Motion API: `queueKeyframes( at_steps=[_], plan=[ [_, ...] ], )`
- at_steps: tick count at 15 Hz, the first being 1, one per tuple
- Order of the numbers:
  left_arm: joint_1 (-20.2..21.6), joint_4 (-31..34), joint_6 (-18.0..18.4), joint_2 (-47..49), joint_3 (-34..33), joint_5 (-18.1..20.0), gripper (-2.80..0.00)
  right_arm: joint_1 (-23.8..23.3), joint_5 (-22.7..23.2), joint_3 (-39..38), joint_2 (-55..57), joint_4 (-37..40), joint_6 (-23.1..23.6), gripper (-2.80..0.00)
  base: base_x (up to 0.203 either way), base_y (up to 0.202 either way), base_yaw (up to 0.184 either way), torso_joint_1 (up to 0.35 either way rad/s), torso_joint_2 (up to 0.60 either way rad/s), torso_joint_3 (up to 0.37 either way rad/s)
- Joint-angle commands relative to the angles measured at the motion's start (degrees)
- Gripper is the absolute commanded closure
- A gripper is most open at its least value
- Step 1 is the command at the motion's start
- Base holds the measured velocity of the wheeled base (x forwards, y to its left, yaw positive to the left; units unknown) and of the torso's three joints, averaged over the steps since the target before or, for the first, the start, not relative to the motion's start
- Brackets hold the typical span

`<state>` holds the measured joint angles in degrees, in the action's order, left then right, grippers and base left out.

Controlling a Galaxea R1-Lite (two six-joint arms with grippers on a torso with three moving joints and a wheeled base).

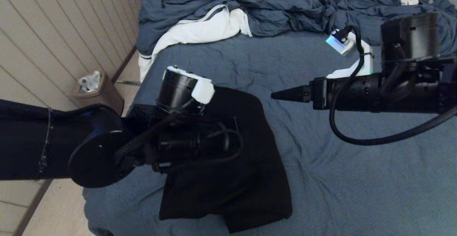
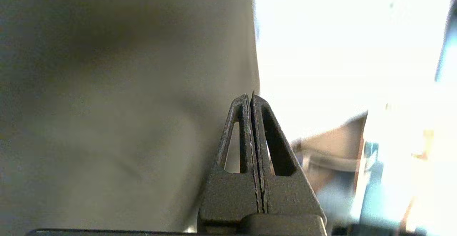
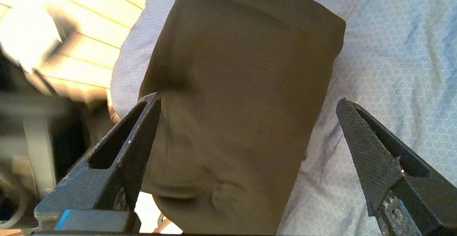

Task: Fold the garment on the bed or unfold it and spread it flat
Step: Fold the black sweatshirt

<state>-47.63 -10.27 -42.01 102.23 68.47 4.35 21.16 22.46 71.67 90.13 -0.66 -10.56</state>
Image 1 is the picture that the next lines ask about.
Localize black hooded sweatshirt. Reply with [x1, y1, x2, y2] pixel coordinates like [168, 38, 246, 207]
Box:
[159, 86, 293, 234]

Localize crumpled blue duvet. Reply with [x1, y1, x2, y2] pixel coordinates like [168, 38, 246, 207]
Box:
[136, 0, 457, 59]

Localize blue bed sheet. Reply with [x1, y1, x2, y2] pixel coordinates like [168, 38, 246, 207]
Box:
[82, 31, 457, 236]

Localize brown trash bin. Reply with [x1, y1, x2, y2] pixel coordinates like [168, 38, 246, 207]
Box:
[72, 71, 124, 116]

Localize white garment with dark stripe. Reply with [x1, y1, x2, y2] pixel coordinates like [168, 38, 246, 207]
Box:
[139, 4, 253, 82]

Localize white plastic bin bag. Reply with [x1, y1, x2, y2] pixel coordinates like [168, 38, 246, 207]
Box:
[78, 70, 101, 93]

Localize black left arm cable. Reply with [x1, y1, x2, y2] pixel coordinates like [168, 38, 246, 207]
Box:
[114, 100, 245, 174]

